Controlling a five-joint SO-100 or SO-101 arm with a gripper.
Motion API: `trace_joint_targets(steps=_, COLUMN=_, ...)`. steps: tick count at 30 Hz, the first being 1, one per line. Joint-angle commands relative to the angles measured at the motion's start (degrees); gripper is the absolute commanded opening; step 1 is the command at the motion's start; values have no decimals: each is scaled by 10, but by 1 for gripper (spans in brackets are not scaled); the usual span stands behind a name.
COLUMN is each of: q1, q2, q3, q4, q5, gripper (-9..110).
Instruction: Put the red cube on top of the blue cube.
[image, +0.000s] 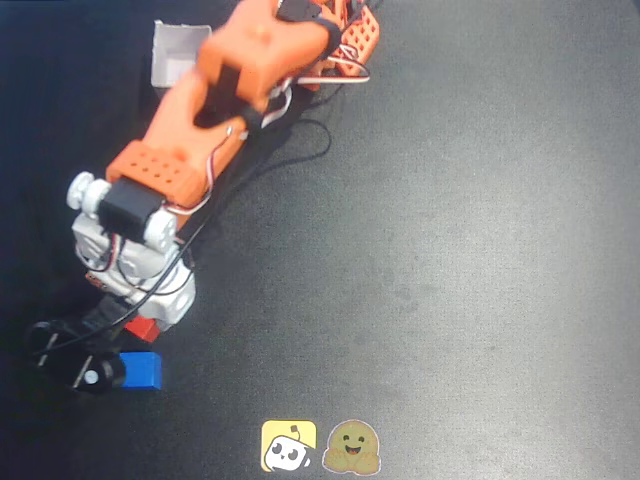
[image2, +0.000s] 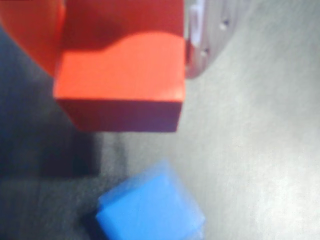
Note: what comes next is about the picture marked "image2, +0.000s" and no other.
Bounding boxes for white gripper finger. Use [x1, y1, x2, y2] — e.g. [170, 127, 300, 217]
[185, 0, 251, 79]

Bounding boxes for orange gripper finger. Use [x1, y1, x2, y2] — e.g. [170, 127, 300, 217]
[0, 0, 66, 78]

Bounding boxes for blue cube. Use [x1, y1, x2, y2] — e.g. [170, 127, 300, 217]
[94, 159, 206, 240]

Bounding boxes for red cube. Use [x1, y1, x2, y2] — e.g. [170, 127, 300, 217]
[53, 0, 188, 133]

